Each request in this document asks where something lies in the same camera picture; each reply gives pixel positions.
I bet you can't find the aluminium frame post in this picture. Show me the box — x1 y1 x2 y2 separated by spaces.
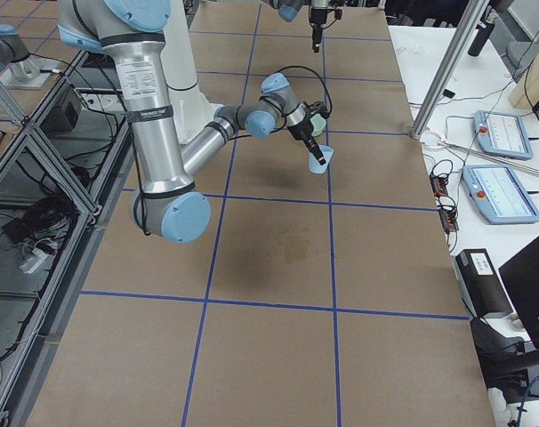
410 0 488 140

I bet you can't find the upper teach pendant tablet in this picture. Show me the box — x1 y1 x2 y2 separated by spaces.
473 110 534 160

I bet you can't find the black box with white label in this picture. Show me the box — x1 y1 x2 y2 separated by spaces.
454 248 512 319

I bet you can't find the black computer monitor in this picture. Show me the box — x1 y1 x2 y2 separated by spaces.
499 236 539 348

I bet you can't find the light blue plastic cup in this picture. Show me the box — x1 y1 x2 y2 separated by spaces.
308 145 334 174

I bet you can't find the aluminium frame rail structure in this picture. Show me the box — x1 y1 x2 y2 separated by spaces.
0 52 133 426

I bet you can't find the small black square pad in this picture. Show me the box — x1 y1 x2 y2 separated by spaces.
443 89 455 99

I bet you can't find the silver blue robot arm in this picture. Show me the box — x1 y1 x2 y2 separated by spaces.
263 0 344 53
58 1 333 243

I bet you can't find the teach pendant tablet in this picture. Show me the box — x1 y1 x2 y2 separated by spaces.
473 110 534 160
462 165 539 225

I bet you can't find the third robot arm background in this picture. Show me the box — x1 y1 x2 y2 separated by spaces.
0 24 48 90

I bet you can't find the lower teach pendant tablet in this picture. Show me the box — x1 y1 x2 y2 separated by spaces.
462 165 539 225

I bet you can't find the orange black circuit device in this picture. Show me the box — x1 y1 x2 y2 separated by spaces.
429 173 459 235

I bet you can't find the mint green bowl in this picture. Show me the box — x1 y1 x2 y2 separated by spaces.
310 113 327 137

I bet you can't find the thin metal rod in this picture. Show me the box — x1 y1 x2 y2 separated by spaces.
438 140 539 178

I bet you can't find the wooden board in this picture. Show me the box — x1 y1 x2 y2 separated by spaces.
508 52 539 109

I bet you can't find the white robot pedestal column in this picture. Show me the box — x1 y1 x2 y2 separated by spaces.
161 0 220 144

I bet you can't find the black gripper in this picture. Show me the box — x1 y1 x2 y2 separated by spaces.
287 101 330 165
309 7 342 53

